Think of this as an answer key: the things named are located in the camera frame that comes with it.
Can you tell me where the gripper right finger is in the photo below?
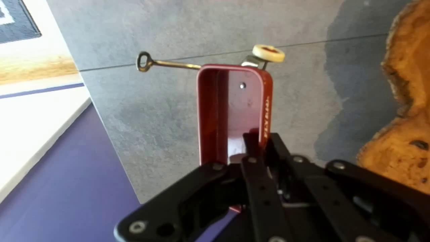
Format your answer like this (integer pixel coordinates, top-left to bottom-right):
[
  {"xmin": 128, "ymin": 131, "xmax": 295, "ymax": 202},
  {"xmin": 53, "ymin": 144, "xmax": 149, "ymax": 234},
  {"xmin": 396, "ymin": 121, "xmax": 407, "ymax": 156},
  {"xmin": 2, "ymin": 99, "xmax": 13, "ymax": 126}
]
[{"xmin": 267, "ymin": 132, "xmax": 430, "ymax": 242}]

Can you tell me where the dark blue patterned rug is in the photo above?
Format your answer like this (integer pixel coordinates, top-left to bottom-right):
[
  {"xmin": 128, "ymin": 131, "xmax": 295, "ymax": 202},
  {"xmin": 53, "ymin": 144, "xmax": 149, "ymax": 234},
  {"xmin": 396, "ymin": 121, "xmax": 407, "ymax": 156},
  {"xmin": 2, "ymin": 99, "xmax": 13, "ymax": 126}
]
[{"xmin": 0, "ymin": 0, "xmax": 42, "ymax": 44}]

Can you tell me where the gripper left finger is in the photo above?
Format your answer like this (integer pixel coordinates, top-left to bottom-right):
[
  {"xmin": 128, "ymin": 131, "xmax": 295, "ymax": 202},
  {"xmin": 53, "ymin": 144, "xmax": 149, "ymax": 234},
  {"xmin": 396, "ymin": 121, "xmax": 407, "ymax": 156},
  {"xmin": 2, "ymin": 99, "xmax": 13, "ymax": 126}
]
[{"xmin": 114, "ymin": 132, "xmax": 293, "ymax": 242}]

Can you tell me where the red toy wagon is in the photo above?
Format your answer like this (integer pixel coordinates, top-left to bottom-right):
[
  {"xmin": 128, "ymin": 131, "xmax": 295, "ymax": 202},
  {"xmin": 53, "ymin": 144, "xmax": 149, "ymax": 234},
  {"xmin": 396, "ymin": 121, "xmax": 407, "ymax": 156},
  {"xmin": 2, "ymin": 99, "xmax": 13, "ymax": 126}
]
[{"xmin": 136, "ymin": 44, "xmax": 286, "ymax": 214}]

